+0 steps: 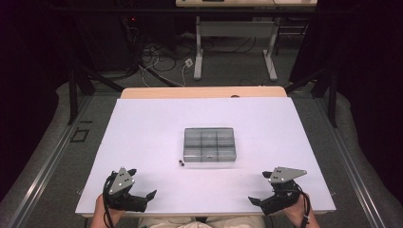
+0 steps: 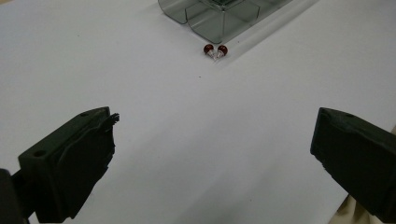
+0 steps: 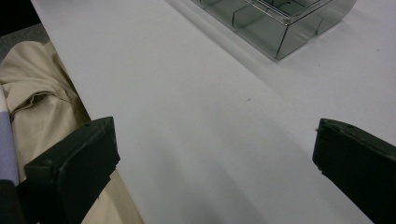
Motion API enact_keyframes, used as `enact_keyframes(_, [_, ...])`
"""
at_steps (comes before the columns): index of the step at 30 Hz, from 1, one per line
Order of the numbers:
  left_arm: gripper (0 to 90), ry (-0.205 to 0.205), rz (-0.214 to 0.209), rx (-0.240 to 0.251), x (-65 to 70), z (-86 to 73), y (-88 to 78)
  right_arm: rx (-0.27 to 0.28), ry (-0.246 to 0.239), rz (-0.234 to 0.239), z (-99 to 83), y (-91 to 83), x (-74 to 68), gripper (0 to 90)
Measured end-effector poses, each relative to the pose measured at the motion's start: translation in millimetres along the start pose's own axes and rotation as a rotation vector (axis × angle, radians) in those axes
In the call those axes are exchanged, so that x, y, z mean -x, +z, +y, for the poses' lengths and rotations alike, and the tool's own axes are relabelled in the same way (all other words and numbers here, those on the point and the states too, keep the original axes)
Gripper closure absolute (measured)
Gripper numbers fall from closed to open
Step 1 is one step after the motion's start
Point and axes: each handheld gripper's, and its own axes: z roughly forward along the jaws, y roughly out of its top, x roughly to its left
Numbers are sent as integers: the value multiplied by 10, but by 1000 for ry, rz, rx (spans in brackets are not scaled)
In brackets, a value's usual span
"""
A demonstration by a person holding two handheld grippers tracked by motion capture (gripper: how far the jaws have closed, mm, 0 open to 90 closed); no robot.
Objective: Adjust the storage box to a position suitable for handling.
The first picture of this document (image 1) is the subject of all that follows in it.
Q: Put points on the person's right hand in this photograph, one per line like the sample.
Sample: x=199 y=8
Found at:
x=299 y=212

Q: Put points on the white-legged desk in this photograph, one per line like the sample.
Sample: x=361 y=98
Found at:
x=234 y=30

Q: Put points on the aluminium floor rail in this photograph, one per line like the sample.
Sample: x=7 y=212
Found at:
x=47 y=164
x=348 y=164

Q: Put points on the white power adapter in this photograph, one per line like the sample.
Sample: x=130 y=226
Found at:
x=188 y=62

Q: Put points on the white table cover sheet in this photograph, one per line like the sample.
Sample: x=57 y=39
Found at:
x=142 y=126

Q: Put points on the clear plastic compartment box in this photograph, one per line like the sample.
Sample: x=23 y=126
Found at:
x=209 y=144

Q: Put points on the wooden table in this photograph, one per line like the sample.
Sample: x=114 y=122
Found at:
x=190 y=92

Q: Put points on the black metal stand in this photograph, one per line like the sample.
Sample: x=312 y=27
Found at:
x=332 y=98
x=73 y=95

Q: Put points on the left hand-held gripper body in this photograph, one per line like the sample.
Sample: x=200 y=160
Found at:
x=122 y=182

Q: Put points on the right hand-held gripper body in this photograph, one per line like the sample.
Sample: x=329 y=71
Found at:
x=285 y=190

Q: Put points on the person's beige pants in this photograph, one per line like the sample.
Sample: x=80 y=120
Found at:
x=190 y=223

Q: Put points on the person's left hand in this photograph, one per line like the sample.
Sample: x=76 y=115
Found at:
x=104 y=213

